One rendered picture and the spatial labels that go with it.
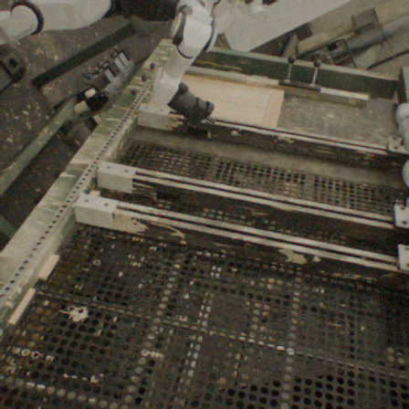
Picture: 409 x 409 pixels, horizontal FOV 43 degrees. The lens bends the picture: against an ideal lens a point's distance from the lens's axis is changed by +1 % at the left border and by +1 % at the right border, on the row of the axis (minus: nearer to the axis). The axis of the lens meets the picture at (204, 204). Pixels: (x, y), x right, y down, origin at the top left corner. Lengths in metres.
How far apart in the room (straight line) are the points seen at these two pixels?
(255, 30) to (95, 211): 4.67
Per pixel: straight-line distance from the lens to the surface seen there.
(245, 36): 6.15
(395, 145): 2.12
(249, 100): 2.42
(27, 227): 1.67
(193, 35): 1.67
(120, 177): 1.81
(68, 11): 2.32
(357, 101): 2.56
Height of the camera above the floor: 2.04
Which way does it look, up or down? 28 degrees down
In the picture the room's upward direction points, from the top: 71 degrees clockwise
